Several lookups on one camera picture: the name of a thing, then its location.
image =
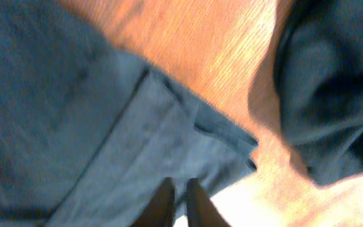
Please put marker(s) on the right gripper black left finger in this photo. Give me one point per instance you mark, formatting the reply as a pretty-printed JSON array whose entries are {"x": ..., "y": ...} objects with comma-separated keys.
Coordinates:
[{"x": 160, "y": 211}]

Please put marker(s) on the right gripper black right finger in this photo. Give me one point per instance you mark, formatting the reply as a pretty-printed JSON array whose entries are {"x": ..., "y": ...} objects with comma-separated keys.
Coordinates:
[{"x": 200, "y": 210}]

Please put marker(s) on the dark teal t-shirt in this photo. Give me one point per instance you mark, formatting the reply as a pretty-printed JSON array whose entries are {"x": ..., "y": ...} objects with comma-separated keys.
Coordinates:
[{"x": 87, "y": 131}]

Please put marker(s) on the black garment pile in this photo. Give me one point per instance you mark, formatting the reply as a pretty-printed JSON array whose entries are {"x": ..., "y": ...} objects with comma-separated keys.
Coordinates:
[{"x": 318, "y": 74}]

